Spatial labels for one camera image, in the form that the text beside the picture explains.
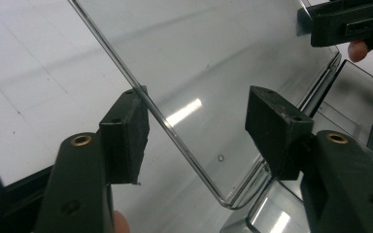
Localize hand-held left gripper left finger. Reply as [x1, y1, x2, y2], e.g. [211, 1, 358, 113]
[33, 85, 151, 233]

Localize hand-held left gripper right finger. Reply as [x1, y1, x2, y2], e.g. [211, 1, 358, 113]
[245, 85, 373, 233]

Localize clear plastic compartment box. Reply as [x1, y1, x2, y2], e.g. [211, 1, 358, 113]
[67, 0, 373, 233]

